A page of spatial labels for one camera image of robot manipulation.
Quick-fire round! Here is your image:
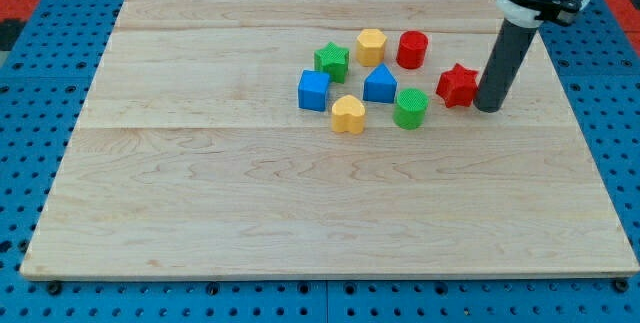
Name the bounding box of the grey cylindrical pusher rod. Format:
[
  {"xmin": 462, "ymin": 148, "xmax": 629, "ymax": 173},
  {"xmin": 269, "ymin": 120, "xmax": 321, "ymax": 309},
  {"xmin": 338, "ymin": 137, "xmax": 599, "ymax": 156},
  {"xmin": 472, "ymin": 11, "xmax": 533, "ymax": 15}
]
[{"xmin": 473, "ymin": 20, "xmax": 537, "ymax": 113}]

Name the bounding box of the red star block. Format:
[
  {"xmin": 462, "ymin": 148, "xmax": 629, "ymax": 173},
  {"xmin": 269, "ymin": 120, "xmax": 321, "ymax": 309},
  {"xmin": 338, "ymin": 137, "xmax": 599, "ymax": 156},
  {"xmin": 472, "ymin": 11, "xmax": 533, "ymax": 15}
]
[{"xmin": 436, "ymin": 63, "xmax": 479, "ymax": 108}]

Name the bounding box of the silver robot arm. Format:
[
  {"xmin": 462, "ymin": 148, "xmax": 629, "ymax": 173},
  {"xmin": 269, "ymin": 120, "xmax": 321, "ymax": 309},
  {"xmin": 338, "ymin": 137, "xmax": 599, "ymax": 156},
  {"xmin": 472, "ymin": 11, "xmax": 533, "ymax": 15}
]
[{"xmin": 473, "ymin": 0, "xmax": 590, "ymax": 113}]

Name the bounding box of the green star block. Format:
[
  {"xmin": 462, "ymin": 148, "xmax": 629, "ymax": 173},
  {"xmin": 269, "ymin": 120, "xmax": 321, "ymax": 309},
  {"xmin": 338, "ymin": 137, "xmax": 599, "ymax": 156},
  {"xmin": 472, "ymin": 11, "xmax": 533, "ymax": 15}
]
[{"xmin": 314, "ymin": 42, "xmax": 350, "ymax": 84}]

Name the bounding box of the red cylinder block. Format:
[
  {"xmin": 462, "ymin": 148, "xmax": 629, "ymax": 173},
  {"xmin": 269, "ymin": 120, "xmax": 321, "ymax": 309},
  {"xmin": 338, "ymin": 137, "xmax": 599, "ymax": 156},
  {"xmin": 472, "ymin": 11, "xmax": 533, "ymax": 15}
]
[{"xmin": 396, "ymin": 31, "xmax": 429, "ymax": 69}]

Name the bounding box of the green cylinder block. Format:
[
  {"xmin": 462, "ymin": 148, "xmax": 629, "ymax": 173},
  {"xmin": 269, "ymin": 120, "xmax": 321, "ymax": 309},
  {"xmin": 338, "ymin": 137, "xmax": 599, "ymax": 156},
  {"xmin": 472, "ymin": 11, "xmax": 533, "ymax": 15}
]
[{"xmin": 392, "ymin": 88, "xmax": 429, "ymax": 130}]

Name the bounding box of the blue triangle block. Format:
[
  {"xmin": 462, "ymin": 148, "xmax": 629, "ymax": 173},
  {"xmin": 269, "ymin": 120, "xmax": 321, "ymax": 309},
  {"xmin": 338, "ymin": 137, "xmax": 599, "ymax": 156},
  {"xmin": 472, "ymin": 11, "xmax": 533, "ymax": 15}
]
[{"xmin": 363, "ymin": 63, "xmax": 397, "ymax": 103}]

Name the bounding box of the yellow hexagon block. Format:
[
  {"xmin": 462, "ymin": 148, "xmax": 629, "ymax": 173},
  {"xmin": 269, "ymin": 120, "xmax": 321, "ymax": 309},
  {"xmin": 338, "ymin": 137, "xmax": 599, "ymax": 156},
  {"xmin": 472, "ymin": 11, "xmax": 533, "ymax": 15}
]
[{"xmin": 356, "ymin": 29, "xmax": 387, "ymax": 67}]

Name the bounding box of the yellow heart block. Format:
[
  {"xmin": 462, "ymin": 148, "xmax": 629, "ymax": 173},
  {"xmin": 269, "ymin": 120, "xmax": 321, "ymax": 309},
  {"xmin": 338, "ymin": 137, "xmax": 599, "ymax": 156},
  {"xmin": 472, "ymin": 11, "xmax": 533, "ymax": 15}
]
[{"xmin": 331, "ymin": 95, "xmax": 366, "ymax": 134}]

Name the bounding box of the blue cube block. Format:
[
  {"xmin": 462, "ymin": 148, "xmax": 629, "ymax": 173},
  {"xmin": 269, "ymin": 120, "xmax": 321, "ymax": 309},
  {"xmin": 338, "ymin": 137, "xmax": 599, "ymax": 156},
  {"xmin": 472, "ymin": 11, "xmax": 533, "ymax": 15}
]
[{"xmin": 297, "ymin": 70, "xmax": 330, "ymax": 112}]

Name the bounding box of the light wooden board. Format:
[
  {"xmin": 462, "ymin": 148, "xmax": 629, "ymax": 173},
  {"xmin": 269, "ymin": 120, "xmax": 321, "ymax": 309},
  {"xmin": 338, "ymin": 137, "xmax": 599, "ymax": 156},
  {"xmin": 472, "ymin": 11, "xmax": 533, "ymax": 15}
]
[{"xmin": 20, "ymin": 0, "xmax": 639, "ymax": 281}]

